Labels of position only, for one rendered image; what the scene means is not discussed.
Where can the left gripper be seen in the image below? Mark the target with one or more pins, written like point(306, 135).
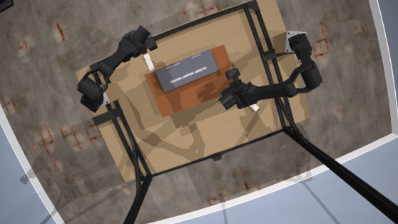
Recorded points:
point(151, 45)

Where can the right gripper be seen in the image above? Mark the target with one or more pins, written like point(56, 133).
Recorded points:
point(234, 73)

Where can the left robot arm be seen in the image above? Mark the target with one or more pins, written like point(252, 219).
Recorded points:
point(131, 44)

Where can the dark brown low bench with grey legs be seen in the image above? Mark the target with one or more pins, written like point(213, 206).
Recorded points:
point(195, 92)

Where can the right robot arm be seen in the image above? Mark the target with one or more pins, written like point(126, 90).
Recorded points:
point(250, 94)

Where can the grey network switch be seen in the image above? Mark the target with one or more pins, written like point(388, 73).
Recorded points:
point(187, 70)

